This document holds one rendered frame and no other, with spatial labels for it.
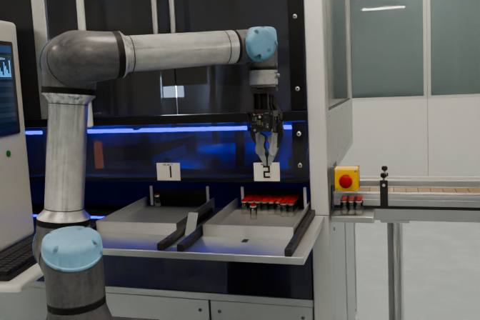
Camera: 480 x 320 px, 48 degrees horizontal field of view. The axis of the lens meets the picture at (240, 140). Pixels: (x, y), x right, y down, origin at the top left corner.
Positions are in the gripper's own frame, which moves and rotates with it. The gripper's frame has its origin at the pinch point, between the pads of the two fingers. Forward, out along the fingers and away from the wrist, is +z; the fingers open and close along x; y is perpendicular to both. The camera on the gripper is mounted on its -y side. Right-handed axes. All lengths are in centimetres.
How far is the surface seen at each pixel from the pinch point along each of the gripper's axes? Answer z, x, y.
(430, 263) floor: 106, 53, -242
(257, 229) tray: 19.0, -3.2, 1.2
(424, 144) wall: 52, 57, -486
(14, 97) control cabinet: -19, -91, -13
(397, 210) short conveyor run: 21, 33, -36
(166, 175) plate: 8.9, -41.6, -24.1
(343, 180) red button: 8.9, 18.0, -21.3
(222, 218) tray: 20.8, -19.0, -15.4
